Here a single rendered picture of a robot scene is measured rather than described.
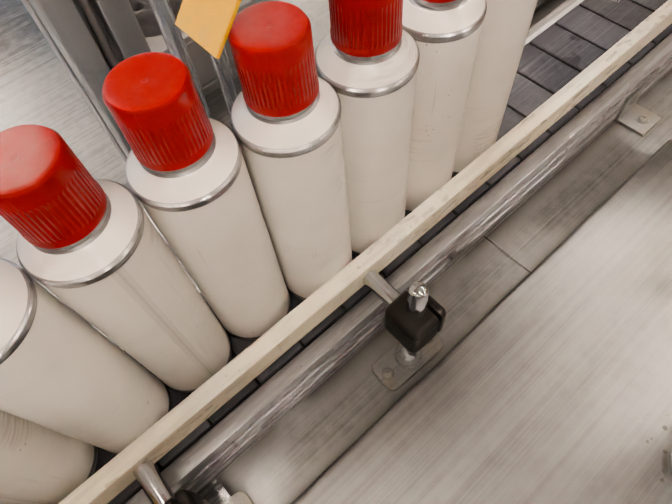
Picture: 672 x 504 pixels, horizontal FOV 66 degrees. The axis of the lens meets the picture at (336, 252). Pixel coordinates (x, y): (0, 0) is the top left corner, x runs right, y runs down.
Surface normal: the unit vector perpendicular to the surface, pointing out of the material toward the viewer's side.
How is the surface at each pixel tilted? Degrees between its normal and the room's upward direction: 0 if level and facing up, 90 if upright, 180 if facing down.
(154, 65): 2
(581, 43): 0
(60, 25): 90
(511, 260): 0
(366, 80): 45
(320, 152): 90
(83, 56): 90
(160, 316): 90
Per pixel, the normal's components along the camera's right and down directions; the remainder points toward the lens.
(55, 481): 0.87, 0.40
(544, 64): -0.07, -0.50
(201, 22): -0.59, 0.11
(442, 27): -0.01, 0.26
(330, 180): 0.69, 0.60
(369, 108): 0.03, 0.87
